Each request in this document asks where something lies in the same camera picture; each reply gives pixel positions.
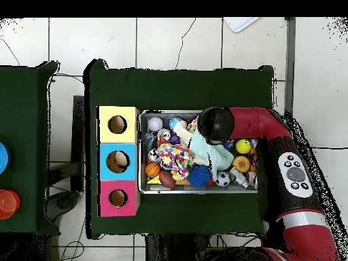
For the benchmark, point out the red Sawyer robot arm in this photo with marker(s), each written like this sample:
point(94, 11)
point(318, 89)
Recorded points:
point(258, 122)

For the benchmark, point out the shallow clear mesh bin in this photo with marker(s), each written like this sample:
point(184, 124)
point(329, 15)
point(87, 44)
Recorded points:
point(168, 116)

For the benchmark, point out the wooden box with three holes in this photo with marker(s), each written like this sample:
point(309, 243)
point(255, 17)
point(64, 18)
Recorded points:
point(119, 136)

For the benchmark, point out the cream knit cloth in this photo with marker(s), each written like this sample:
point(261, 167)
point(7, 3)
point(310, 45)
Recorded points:
point(182, 130)

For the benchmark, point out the white baseball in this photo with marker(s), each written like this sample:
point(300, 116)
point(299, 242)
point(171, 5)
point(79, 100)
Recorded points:
point(155, 124)

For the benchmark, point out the small orange basketball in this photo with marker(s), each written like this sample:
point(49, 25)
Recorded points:
point(152, 170)

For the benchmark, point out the small brown football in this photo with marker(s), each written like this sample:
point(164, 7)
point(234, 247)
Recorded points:
point(167, 179)

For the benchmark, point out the blue spiky ball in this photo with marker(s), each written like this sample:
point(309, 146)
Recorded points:
point(199, 176)

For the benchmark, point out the mint green knit cloth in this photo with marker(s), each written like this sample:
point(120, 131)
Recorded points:
point(214, 157)

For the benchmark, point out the small soccer ball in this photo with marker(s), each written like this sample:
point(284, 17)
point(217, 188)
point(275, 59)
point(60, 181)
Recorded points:
point(223, 179)

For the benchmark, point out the yellow smiley ball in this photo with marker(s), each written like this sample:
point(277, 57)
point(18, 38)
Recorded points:
point(242, 146)

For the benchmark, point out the white flat tray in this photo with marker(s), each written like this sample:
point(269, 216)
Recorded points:
point(239, 23)

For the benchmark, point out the dark green side table cloth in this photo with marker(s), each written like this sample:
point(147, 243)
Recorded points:
point(24, 108)

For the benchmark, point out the blue plastic cup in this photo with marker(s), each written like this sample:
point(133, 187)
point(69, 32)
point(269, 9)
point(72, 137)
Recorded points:
point(3, 157)

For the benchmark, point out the red plastic cup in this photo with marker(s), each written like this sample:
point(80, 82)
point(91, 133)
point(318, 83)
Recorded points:
point(8, 204)

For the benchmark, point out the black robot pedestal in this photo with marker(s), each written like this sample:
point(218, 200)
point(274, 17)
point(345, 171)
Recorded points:
point(168, 248)

